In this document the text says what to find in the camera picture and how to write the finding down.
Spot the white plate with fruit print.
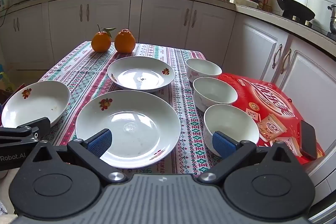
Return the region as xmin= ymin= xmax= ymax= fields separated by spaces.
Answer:
xmin=107 ymin=56 xmax=176 ymax=93
xmin=76 ymin=90 xmax=181 ymax=169
xmin=1 ymin=80 xmax=71 ymax=129

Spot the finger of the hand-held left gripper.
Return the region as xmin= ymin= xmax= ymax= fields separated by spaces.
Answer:
xmin=0 ymin=117 xmax=51 ymax=146

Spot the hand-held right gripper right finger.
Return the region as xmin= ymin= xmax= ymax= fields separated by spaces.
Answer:
xmin=197 ymin=131 xmax=306 ymax=184

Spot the white plastic tray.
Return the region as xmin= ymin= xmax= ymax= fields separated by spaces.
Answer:
xmin=229 ymin=0 xmax=259 ymax=8

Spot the white bowl with pink flowers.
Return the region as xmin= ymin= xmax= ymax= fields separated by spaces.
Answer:
xmin=186 ymin=58 xmax=223 ymax=83
xmin=193 ymin=77 xmax=238 ymax=112
xmin=203 ymin=104 xmax=260 ymax=157

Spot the orange with knobbly top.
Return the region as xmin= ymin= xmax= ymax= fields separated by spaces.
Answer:
xmin=114 ymin=28 xmax=136 ymax=54

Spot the orange with green leaf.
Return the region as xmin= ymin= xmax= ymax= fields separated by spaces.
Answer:
xmin=91 ymin=24 xmax=117 ymax=53

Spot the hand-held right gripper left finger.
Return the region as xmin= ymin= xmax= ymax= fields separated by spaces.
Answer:
xmin=26 ymin=129 xmax=125 ymax=184

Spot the black smartphone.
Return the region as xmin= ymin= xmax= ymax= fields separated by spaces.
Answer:
xmin=299 ymin=120 xmax=318 ymax=161

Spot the patterned red green tablecloth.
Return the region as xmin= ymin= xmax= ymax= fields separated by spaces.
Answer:
xmin=37 ymin=41 xmax=223 ymax=178

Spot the black wok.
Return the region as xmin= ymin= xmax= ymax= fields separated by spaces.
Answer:
xmin=258 ymin=0 xmax=316 ymax=22

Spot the metal kettle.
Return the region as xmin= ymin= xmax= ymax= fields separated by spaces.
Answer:
xmin=327 ymin=4 xmax=336 ymax=33

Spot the red printed carton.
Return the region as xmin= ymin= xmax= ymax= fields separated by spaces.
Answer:
xmin=217 ymin=72 xmax=326 ymax=165

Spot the black gas stove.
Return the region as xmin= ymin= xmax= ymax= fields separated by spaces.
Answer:
xmin=282 ymin=14 xmax=336 ymax=41

